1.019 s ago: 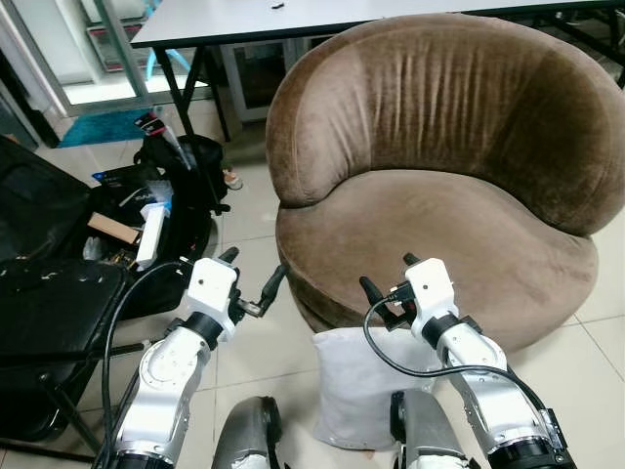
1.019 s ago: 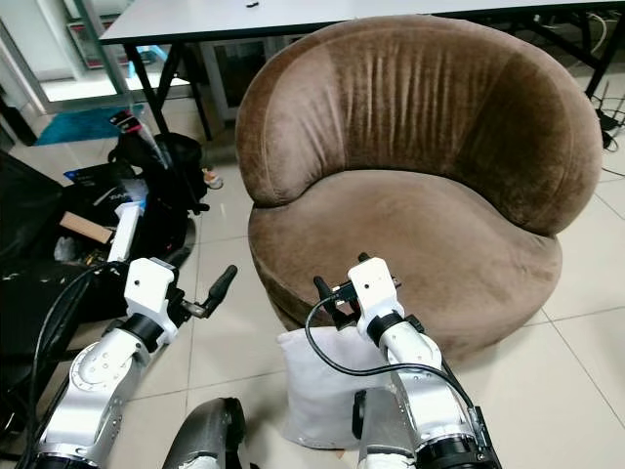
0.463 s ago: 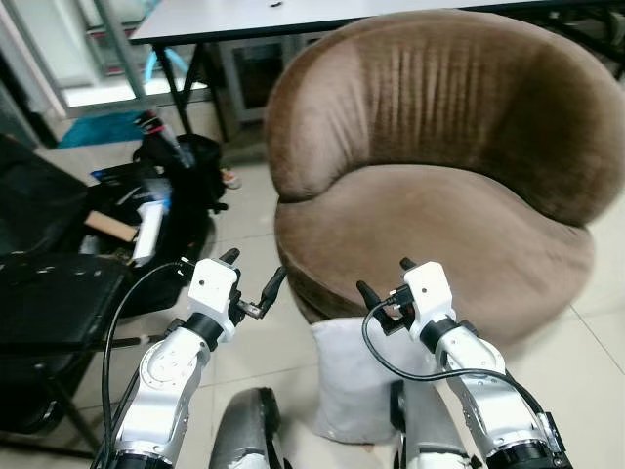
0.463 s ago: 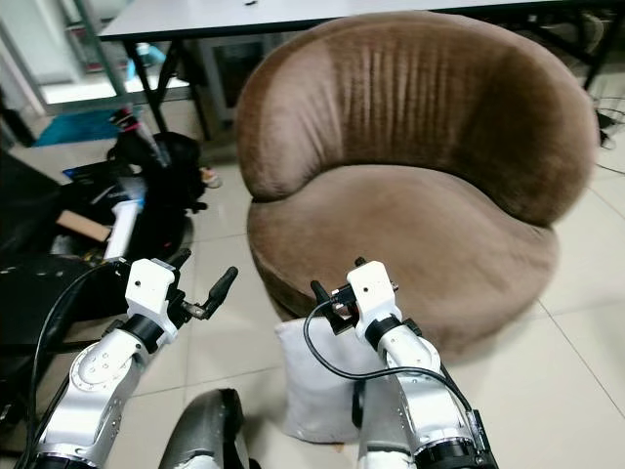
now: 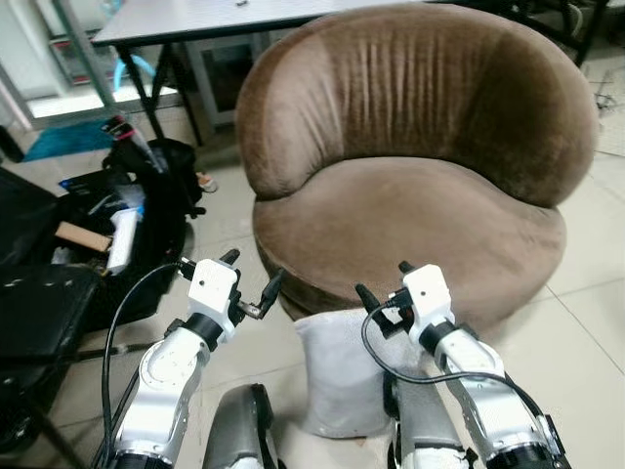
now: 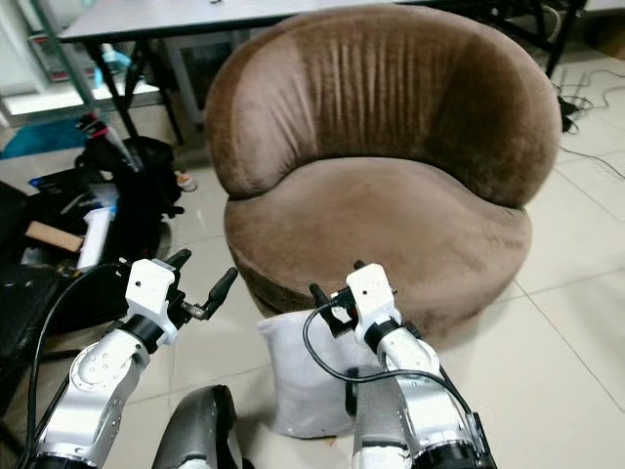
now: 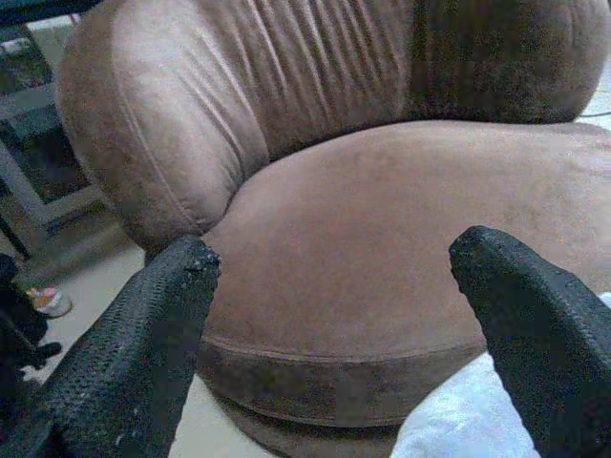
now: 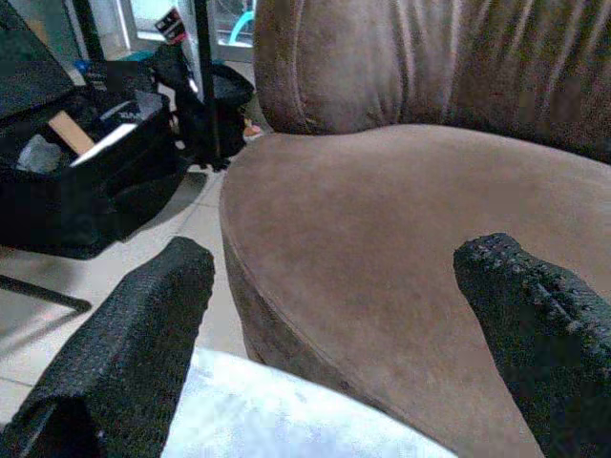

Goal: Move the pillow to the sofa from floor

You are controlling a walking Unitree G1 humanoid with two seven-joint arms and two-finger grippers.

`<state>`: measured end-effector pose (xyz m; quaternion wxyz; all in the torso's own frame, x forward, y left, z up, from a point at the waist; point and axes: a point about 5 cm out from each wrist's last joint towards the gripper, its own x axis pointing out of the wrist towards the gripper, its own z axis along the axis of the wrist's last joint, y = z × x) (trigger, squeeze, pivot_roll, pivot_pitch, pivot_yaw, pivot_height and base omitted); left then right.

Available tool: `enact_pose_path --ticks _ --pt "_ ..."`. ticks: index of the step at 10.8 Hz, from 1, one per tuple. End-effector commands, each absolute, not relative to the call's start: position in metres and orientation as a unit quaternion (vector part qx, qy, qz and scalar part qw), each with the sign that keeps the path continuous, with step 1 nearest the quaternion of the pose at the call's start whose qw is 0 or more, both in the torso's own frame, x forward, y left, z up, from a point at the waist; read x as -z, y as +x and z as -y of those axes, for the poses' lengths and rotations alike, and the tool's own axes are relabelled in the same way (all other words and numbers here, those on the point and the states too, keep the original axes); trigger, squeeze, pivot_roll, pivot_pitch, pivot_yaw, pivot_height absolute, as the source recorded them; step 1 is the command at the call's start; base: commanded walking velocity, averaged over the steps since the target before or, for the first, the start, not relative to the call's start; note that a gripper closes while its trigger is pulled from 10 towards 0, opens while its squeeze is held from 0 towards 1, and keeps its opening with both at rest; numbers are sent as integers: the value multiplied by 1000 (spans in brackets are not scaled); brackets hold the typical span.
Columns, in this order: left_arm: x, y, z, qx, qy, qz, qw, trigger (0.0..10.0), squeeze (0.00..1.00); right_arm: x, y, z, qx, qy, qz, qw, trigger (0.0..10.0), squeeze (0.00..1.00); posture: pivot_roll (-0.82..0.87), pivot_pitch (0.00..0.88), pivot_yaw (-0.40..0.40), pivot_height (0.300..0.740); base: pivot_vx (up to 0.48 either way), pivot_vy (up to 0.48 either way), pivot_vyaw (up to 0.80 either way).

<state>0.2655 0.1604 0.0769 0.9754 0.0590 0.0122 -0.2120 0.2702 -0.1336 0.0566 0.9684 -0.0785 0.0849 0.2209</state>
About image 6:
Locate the grey metal pole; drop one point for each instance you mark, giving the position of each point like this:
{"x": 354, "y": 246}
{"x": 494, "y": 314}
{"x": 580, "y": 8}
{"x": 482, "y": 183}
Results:
{"x": 68, "y": 49}

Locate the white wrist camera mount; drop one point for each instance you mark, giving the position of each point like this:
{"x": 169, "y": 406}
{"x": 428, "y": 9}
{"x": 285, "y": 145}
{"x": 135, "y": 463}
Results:
{"x": 373, "y": 291}
{"x": 151, "y": 288}

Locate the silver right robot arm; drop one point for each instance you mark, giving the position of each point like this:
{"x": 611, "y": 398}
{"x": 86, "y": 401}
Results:
{"x": 425, "y": 391}

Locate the grey white pillow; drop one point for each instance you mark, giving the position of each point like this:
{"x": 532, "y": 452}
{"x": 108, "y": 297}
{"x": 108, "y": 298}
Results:
{"x": 303, "y": 381}

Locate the grey robot leg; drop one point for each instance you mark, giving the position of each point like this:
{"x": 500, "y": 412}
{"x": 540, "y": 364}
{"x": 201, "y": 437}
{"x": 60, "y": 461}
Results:
{"x": 376, "y": 430}
{"x": 205, "y": 435}

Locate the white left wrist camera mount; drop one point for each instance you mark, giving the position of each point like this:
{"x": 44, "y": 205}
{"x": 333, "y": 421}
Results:
{"x": 151, "y": 288}

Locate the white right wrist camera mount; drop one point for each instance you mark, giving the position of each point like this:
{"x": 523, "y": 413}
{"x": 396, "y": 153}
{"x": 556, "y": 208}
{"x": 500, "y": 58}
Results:
{"x": 373, "y": 291}

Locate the grey left robot leg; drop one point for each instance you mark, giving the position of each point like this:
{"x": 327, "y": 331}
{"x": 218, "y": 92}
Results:
{"x": 205, "y": 435}

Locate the brown wooden block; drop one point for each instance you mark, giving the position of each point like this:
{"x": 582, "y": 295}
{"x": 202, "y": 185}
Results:
{"x": 53, "y": 236}

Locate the light blue plastic item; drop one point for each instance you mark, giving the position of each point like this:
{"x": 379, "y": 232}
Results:
{"x": 115, "y": 59}

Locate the grey cabinet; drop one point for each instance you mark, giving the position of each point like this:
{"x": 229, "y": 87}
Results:
{"x": 200, "y": 78}

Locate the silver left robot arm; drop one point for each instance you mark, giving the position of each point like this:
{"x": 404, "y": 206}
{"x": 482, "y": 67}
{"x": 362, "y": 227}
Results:
{"x": 98, "y": 391}

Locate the grey right robot leg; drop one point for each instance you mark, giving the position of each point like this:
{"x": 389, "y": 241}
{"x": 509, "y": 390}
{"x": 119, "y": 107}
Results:
{"x": 376, "y": 430}

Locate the brown round velvet sofa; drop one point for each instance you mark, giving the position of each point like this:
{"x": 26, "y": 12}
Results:
{"x": 381, "y": 215}

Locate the teal floor mat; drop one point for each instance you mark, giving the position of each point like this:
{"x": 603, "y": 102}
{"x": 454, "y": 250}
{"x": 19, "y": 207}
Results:
{"x": 39, "y": 139}

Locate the black open equipment case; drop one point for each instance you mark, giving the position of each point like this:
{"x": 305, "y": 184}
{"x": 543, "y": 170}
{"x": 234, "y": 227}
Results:
{"x": 24, "y": 293}

